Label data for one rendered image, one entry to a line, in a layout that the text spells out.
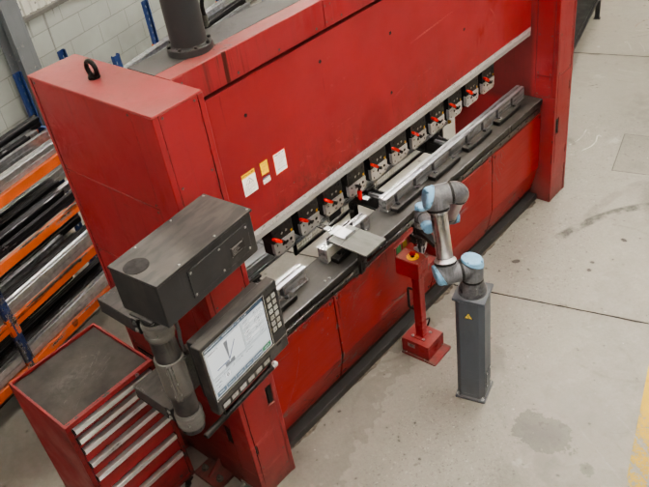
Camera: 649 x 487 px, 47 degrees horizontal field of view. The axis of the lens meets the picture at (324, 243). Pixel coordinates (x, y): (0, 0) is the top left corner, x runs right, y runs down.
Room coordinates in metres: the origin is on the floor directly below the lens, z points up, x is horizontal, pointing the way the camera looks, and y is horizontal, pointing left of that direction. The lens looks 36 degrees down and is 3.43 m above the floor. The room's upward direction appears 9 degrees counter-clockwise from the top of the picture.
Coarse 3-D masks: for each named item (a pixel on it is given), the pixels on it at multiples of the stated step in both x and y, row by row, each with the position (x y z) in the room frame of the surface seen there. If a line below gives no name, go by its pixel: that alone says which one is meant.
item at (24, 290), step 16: (64, 224) 4.36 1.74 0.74; (48, 240) 4.20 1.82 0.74; (64, 240) 4.21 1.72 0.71; (80, 240) 4.07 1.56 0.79; (32, 256) 4.04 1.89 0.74; (48, 256) 3.99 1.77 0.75; (64, 256) 3.92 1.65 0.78; (16, 272) 3.87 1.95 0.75; (32, 272) 3.84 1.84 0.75; (48, 272) 3.79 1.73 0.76; (0, 288) 3.75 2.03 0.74; (16, 288) 3.70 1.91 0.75; (32, 288) 3.67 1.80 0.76; (16, 304) 3.55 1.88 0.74; (0, 320) 3.43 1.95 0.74
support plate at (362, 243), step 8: (360, 232) 3.36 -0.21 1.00; (368, 232) 3.34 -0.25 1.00; (336, 240) 3.32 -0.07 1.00; (344, 240) 3.31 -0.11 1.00; (352, 240) 3.30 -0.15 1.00; (360, 240) 3.28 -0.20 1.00; (368, 240) 3.27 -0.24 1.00; (376, 240) 3.26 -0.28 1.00; (384, 240) 3.25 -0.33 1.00; (352, 248) 3.22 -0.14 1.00; (360, 248) 3.21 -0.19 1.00; (368, 248) 3.19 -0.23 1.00
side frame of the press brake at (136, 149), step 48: (48, 96) 2.97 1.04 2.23; (96, 96) 2.73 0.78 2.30; (144, 96) 2.65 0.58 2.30; (192, 96) 2.59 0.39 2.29; (96, 144) 2.79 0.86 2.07; (144, 144) 2.52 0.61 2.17; (192, 144) 2.56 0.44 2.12; (96, 192) 2.90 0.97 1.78; (144, 192) 2.61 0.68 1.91; (192, 192) 2.51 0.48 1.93; (96, 240) 3.03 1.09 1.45; (240, 288) 2.59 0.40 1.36; (240, 432) 2.48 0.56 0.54; (240, 480) 2.59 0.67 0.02
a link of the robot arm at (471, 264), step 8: (464, 256) 2.99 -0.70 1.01; (472, 256) 2.98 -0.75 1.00; (480, 256) 2.98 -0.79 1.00; (464, 264) 2.95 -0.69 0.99; (472, 264) 2.92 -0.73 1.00; (480, 264) 2.93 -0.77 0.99; (464, 272) 2.92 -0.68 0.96; (472, 272) 2.92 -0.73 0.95; (480, 272) 2.93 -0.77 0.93; (464, 280) 2.92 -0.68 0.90; (472, 280) 2.92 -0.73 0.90; (480, 280) 2.93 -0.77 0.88
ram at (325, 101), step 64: (384, 0) 3.76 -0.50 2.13; (448, 0) 4.17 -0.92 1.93; (512, 0) 4.68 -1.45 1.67; (320, 64) 3.38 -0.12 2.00; (384, 64) 3.73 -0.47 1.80; (448, 64) 4.15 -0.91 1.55; (256, 128) 3.05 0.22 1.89; (320, 128) 3.34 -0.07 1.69; (384, 128) 3.69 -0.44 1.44; (256, 192) 3.00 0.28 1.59; (320, 192) 3.29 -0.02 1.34
